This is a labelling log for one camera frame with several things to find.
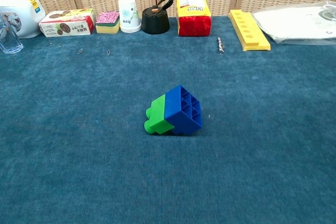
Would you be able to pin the green toy block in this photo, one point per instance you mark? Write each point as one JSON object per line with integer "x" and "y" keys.
{"x": 157, "y": 111}

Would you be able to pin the blue toy block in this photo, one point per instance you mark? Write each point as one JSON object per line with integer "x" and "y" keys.
{"x": 176, "y": 113}

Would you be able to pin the small metal bolt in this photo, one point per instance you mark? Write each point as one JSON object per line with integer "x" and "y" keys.
{"x": 220, "y": 45}

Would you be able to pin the black kettle lid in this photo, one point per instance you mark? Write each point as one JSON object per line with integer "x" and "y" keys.
{"x": 155, "y": 22}

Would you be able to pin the yellow red snack bag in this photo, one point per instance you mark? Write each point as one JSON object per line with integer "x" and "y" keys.
{"x": 193, "y": 19}

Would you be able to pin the blue felt tablecloth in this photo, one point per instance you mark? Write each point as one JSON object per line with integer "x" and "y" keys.
{"x": 105, "y": 155}

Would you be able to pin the white paper cup stack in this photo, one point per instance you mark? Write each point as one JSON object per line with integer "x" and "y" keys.
{"x": 128, "y": 16}

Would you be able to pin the pink yellow green sponge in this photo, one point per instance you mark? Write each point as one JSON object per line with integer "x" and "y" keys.
{"x": 107, "y": 22}

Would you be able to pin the yellow tray with holes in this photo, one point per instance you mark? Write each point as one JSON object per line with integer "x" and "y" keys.
{"x": 249, "y": 30}

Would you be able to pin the chocolate cookie box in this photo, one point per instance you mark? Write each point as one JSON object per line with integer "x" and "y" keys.
{"x": 68, "y": 23}

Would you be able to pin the clear plastic bag with paper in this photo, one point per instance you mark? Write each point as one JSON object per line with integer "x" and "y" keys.
{"x": 294, "y": 24}

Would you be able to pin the clear plastic water bottle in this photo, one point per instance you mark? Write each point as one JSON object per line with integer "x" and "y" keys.
{"x": 10, "y": 41}

